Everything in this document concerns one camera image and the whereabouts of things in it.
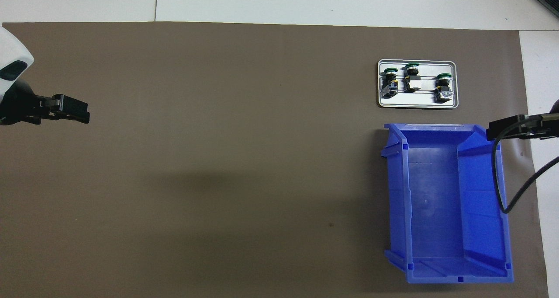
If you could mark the green push button switch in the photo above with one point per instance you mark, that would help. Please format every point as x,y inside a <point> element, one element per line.
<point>412,81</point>
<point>390,86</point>
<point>443,88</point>

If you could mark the silver metal tray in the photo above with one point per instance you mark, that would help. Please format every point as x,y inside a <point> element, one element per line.
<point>417,102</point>

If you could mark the brown table mat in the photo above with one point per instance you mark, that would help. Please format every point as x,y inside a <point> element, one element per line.
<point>218,71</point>

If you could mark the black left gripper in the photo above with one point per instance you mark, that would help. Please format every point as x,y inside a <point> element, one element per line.
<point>17,105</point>

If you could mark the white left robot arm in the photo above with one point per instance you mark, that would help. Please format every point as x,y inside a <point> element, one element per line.
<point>13,49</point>

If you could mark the blue plastic storage bin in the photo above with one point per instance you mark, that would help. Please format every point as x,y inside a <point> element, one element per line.
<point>436,193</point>

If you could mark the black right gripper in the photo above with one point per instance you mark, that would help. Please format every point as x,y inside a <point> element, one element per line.
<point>546,125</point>

